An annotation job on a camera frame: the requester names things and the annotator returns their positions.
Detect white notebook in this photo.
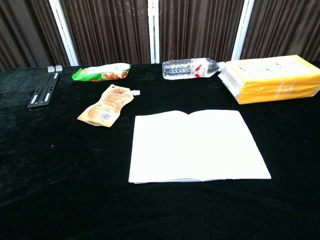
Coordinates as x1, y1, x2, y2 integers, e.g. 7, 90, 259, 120
128, 109, 272, 185

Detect orange spouted drink pouch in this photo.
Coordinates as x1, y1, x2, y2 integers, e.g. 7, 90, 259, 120
76, 84, 141, 128

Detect clear plastic water bottle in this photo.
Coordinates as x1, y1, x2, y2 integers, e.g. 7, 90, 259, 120
161, 57, 227, 81

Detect green snack bag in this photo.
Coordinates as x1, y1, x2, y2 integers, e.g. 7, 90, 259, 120
71, 62, 132, 83

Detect brown pleated curtain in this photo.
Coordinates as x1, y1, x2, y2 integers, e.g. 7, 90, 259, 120
0, 0, 320, 72

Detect black velvet tablecloth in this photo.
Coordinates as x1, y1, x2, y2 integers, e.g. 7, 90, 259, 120
0, 60, 320, 240

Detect black folding stand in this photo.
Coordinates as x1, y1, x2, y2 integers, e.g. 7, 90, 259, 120
26, 64, 64, 109

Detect yellow tissue pack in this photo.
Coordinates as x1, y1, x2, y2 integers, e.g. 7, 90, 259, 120
217, 54, 320, 105

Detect white screen frame post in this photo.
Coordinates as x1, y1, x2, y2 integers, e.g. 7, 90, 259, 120
230, 0, 256, 62
147, 0, 161, 65
48, 0, 80, 67

